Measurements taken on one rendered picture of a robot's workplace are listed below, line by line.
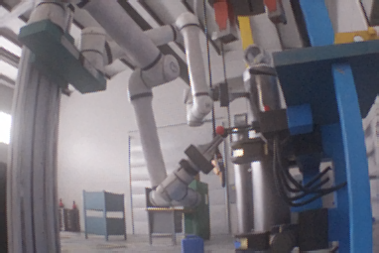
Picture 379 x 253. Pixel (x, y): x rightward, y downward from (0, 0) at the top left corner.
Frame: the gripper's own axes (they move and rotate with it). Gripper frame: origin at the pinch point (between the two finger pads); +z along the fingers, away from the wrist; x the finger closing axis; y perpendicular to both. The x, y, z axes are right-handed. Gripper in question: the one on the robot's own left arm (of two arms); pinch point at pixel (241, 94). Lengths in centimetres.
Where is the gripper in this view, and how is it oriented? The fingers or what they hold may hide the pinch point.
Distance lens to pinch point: 201.9
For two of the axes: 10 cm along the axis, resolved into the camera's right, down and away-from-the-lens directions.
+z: 10.0, -0.4, 0.5
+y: -0.4, 3.0, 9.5
